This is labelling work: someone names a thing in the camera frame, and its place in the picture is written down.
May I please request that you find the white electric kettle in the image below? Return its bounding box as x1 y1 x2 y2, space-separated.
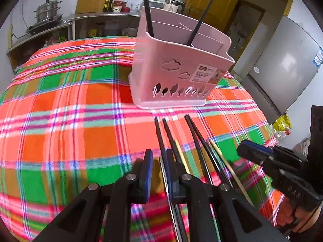
164 0 185 14

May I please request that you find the grey refrigerator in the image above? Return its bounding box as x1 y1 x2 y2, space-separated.
231 15 323 116

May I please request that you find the pink plastic utensil basket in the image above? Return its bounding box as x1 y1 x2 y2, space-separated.
128 5 236 110

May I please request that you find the stainless steel steamer pot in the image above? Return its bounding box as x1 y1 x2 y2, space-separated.
34 0 64 23

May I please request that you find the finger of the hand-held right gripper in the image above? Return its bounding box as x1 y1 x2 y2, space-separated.
240 140 307 168
237 146 285 179

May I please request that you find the yellow plastic bag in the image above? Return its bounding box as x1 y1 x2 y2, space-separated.
272 115 292 132

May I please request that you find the colourful plaid tablecloth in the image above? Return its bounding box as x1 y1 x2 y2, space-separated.
0 36 285 242

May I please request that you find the stainless steel counter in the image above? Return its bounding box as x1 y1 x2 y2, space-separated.
6 11 142 71

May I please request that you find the black chopstick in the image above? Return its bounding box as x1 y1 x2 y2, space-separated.
185 115 215 185
186 0 222 47
188 117 234 189
154 117 189 242
140 0 154 38
162 118 181 162

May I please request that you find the light wooden chopstick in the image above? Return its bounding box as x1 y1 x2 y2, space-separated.
209 139 255 206
175 139 191 175

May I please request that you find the silver metal chopstick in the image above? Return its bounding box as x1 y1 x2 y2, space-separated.
159 156 181 242

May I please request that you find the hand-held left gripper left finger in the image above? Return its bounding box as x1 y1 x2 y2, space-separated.
33 149 153 242

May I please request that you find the gas stove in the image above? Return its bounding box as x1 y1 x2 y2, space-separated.
26 18 67 34

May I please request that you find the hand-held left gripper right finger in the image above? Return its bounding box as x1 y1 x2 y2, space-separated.
165 149 290 242

